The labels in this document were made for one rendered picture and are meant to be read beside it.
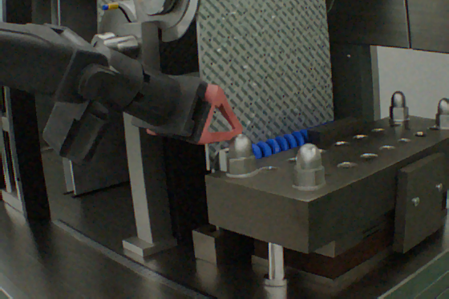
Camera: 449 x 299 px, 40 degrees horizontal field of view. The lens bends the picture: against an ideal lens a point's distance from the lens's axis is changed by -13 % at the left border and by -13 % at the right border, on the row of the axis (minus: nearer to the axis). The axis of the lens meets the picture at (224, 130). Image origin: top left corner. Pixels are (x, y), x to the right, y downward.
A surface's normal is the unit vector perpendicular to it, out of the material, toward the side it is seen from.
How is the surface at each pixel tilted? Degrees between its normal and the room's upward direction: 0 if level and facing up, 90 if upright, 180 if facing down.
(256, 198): 90
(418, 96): 90
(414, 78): 90
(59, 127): 73
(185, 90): 59
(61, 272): 0
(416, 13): 90
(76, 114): 69
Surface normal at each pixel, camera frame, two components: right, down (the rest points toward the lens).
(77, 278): -0.07, -0.97
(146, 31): 0.65, 0.12
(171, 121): -0.69, -0.33
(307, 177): -0.33, 0.23
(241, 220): -0.75, 0.19
